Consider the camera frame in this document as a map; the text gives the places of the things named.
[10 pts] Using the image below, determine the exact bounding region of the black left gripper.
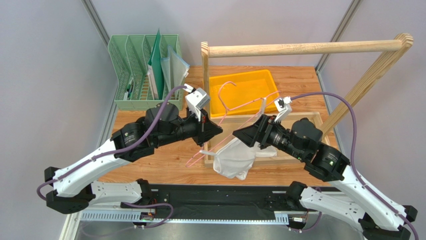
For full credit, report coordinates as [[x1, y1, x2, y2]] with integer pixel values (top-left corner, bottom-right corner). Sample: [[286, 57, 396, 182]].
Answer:
[[155, 106, 224, 148]]

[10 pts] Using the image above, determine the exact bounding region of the white tank top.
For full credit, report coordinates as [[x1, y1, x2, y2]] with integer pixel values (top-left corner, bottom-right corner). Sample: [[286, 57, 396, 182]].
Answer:
[[198, 98, 278, 181]]

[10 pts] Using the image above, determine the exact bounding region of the pink wire hanger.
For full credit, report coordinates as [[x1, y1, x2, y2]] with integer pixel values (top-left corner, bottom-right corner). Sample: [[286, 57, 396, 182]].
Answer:
[[185, 81, 280, 168]]

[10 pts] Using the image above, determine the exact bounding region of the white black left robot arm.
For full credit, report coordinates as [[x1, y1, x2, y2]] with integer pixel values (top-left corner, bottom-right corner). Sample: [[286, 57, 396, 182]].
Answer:
[[44, 103, 223, 214]]

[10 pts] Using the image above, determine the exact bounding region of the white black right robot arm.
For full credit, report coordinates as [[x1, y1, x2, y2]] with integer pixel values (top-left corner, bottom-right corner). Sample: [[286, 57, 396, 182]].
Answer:
[[233, 114, 419, 240]]

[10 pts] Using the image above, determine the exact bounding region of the yellow plastic tray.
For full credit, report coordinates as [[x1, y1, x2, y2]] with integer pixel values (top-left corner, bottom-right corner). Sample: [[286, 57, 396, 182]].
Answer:
[[209, 69, 280, 117]]

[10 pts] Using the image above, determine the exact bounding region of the translucent document pouch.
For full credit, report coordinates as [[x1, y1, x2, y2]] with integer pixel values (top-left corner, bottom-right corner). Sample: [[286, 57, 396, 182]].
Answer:
[[160, 45, 190, 93]]

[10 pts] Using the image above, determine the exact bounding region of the green folder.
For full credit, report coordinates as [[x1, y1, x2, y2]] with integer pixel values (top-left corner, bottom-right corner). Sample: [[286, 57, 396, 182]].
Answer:
[[147, 29, 165, 100]]

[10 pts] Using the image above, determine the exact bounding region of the green file organizer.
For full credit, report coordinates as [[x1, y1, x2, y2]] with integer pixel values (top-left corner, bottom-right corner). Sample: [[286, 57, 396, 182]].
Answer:
[[107, 34, 164, 111]]

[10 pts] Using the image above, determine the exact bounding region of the wooden clothes rack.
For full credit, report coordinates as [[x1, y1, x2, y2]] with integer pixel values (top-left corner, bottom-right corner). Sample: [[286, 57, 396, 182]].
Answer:
[[200, 33, 414, 166]]

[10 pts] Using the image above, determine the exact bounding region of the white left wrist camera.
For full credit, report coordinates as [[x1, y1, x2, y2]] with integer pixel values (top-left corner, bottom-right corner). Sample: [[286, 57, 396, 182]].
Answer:
[[184, 83, 211, 122]]

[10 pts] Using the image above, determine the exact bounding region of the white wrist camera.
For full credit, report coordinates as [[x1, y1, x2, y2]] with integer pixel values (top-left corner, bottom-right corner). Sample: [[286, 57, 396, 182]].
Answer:
[[274, 96, 292, 123], [184, 83, 211, 122]]

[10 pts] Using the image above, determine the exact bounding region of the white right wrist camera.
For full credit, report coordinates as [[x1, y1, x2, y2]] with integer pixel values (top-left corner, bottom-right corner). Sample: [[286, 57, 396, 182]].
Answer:
[[274, 96, 292, 123]]

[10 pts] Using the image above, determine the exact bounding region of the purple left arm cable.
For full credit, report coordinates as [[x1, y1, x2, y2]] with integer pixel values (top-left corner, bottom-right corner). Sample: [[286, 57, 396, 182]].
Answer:
[[36, 85, 187, 230]]

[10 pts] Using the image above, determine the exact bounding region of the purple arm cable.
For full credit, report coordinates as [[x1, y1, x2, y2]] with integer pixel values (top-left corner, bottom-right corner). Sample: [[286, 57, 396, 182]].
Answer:
[[291, 92, 420, 240], [36, 85, 187, 230]]

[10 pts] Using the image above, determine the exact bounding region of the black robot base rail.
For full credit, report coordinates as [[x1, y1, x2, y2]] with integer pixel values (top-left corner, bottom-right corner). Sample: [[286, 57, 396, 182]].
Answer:
[[135, 184, 306, 220]]

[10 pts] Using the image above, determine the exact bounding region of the white slotted cable duct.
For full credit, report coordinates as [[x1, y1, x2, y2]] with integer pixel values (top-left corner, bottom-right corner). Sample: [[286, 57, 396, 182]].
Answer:
[[79, 210, 290, 225]]

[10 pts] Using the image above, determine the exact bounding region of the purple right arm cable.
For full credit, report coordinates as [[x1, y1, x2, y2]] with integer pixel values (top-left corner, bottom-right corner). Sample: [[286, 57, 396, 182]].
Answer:
[[291, 92, 420, 240]]

